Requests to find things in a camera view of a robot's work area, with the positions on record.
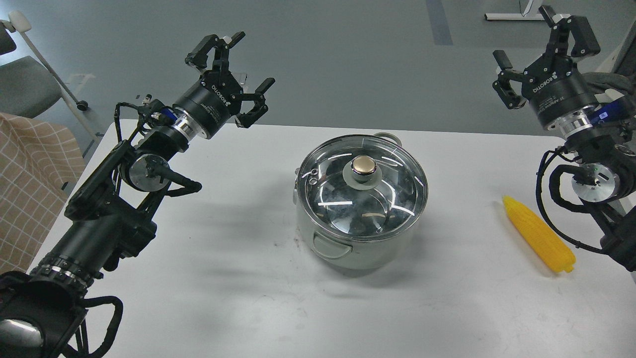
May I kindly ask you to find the grey white chair right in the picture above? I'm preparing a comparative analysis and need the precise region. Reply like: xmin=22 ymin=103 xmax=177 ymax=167
xmin=582 ymin=24 xmax=636 ymax=101

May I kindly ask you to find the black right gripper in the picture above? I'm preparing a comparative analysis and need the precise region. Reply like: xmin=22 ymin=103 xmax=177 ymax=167
xmin=492 ymin=6 xmax=601 ymax=131

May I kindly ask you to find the beige checkered cloth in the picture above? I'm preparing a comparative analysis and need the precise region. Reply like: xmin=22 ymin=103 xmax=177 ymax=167
xmin=0 ymin=113 xmax=85 ymax=272

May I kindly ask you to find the glass pot lid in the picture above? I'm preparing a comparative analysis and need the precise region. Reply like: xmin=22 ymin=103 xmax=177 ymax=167
xmin=295 ymin=134 xmax=429 ymax=242

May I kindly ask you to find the white desk leg base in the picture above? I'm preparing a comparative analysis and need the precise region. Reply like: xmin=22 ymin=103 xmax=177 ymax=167
xmin=483 ymin=0 xmax=544 ymax=22

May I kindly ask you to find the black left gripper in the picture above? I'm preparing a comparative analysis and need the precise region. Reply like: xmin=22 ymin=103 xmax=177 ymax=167
xmin=172 ymin=31 xmax=276 ymax=140

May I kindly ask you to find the yellow corn cob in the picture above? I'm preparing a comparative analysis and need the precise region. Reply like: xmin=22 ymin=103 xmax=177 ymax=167
xmin=502 ymin=195 xmax=576 ymax=273

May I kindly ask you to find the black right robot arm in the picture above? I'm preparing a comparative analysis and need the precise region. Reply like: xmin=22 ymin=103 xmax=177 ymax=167
xmin=492 ymin=5 xmax=636 ymax=272

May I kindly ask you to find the grey office chair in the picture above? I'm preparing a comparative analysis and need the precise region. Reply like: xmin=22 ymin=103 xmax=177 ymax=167
xmin=0 ymin=10 xmax=98 ymax=140

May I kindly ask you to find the pale green steel pot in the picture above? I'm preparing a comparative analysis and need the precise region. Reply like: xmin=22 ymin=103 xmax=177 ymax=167
xmin=293 ymin=132 xmax=429 ymax=270

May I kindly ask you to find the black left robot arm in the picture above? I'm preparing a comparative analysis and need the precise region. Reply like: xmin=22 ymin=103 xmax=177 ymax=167
xmin=1 ymin=31 xmax=275 ymax=358

